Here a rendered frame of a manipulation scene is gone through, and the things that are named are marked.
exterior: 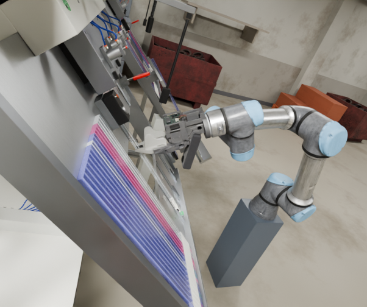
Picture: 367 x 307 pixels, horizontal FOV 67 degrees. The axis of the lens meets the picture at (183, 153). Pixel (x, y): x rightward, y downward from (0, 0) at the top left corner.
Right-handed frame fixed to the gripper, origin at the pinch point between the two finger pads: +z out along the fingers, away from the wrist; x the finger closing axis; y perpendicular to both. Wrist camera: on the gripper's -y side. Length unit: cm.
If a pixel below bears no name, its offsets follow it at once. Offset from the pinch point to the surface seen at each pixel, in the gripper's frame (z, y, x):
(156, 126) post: -3, -21, -54
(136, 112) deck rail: 1.8, -1.5, -30.0
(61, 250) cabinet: 31.4, -21.4, 9.0
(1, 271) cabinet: 42.5, -14.7, 17.2
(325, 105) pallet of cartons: -275, -211, -344
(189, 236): -6.4, -31.4, 8.1
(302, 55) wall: -286, -151, -451
